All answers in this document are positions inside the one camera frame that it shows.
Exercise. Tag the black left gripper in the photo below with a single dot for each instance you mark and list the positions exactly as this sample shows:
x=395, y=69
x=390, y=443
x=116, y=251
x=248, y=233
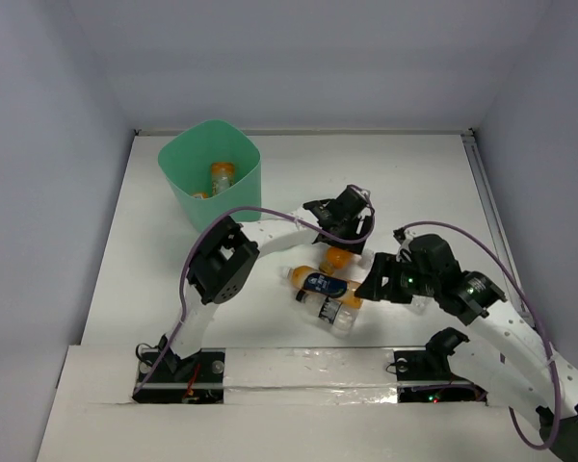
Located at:
x=342, y=231

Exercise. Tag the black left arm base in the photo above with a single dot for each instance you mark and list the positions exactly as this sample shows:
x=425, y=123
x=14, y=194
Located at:
x=195, y=380

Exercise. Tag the orange bottle with blue label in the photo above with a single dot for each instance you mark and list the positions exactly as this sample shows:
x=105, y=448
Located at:
x=314, y=281

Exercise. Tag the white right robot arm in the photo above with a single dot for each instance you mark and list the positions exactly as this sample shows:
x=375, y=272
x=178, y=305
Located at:
x=498, y=351

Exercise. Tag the round orange juice bottle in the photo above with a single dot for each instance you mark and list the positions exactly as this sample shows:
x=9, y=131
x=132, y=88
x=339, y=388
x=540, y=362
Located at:
x=336, y=259

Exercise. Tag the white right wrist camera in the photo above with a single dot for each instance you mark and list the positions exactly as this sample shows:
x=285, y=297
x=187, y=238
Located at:
x=404, y=239

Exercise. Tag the green plastic bin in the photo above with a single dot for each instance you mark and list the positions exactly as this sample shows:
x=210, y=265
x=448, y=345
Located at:
x=185, y=161

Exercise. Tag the small orange pulp bottle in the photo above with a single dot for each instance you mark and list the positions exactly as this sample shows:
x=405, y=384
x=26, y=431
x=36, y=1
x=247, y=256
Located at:
x=222, y=177

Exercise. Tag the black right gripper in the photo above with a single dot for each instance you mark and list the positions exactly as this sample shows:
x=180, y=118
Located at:
x=384, y=265

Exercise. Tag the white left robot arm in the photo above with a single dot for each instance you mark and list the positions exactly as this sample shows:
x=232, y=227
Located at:
x=221, y=259

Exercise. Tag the clear bottle with black label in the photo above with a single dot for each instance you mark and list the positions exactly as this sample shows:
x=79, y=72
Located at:
x=329, y=314

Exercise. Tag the clear empty water bottle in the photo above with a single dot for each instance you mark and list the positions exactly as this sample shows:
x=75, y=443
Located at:
x=419, y=303

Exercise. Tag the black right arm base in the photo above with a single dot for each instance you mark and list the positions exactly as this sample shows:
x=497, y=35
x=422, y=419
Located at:
x=425, y=376

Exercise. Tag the silver foil tape strip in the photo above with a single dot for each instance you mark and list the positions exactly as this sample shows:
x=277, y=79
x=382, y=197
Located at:
x=308, y=376

